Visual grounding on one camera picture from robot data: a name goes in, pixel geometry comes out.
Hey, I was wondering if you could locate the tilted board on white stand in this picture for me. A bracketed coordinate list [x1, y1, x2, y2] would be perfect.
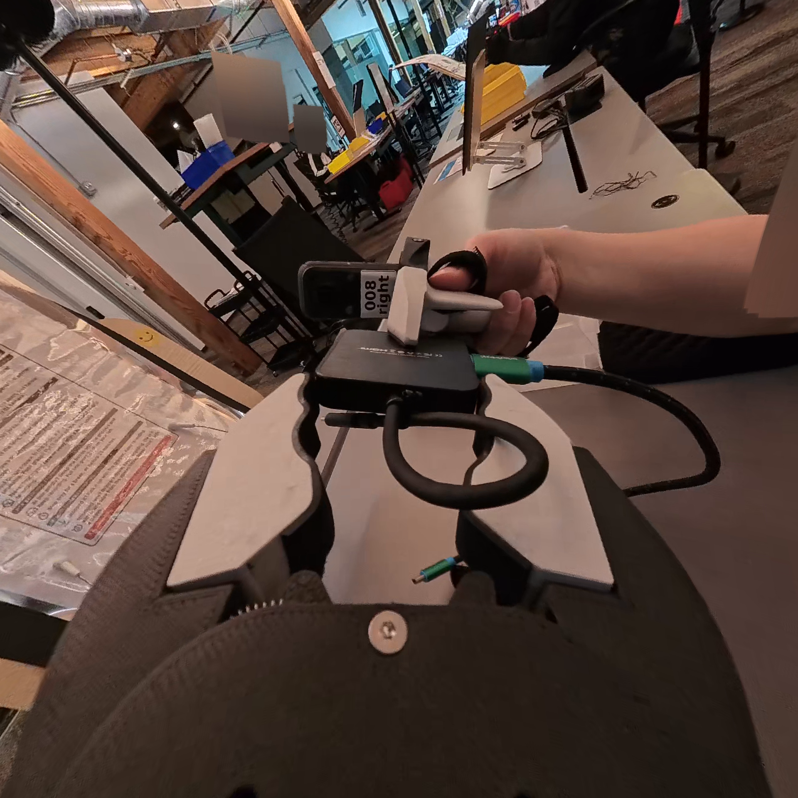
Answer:
[461, 12, 543, 190]

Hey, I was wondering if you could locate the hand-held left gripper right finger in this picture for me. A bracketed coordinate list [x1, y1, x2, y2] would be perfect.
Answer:
[456, 379, 616, 604]

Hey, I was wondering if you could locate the black box on table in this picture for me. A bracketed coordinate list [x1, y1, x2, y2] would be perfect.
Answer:
[564, 75, 607, 117]

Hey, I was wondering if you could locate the thin cable green plug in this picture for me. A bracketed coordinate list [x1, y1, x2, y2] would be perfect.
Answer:
[411, 555, 463, 585]

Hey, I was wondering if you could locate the person's right hand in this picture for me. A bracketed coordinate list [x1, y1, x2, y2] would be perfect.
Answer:
[429, 227, 562, 358]

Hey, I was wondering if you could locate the yellow plastic bin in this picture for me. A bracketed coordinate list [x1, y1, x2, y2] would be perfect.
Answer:
[477, 62, 527, 123]

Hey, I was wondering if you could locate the red plastic bin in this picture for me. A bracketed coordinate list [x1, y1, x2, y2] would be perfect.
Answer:
[378, 159, 414, 210]

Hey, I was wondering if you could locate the black wire cart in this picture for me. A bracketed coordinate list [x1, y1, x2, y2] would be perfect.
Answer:
[204, 271, 315, 375]

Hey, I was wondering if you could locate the silver ventilation duct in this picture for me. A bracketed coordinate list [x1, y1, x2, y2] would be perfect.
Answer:
[50, 0, 263, 35]

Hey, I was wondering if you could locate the wooden work table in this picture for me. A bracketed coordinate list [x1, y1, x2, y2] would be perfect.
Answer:
[159, 142, 294, 232]

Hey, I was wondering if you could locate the black hub cable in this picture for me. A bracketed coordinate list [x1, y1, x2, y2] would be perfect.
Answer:
[323, 389, 551, 510]

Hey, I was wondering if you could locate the black office chair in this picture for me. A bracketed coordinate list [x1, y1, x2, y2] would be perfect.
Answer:
[623, 0, 743, 169]
[232, 196, 375, 340]

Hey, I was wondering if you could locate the person's right forearm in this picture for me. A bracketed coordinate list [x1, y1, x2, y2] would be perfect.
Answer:
[549, 214, 771, 340]

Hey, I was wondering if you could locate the blue plastic bin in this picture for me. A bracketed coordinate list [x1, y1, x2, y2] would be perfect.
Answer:
[181, 142, 236, 189]

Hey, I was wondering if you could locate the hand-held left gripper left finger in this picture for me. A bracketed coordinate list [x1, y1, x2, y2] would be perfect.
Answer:
[166, 372, 327, 598]

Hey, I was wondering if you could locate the black stand pole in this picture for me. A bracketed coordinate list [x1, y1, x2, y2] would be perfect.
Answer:
[0, 0, 250, 294]

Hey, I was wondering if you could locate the black flat bar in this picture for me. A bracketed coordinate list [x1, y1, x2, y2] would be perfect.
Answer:
[560, 118, 590, 194]

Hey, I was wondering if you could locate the black HDMI cable green plug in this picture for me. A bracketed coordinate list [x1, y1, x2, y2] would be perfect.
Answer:
[470, 352, 723, 498]

